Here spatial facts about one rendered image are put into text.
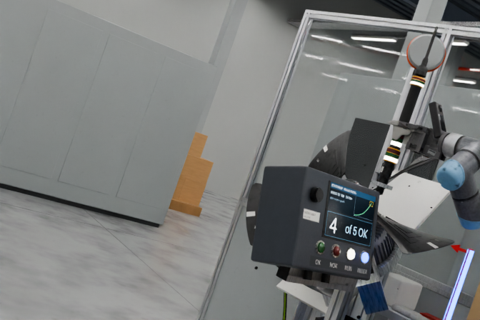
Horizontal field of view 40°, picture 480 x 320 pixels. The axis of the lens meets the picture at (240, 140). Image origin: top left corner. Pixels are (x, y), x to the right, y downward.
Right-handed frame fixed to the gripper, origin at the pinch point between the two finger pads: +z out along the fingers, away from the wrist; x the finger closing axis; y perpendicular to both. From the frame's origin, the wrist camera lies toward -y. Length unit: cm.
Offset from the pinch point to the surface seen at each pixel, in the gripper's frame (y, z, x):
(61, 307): 151, 206, 41
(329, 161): 18.3, 26.7, 8.0
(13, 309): 151, 196, 7
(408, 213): 26.5, 3.7, 31.2
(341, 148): 12.7, 24.2, 8.5
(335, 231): 32, -46, -72
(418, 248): 33.8, -26.8, -7.5
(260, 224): 36, -37, -83
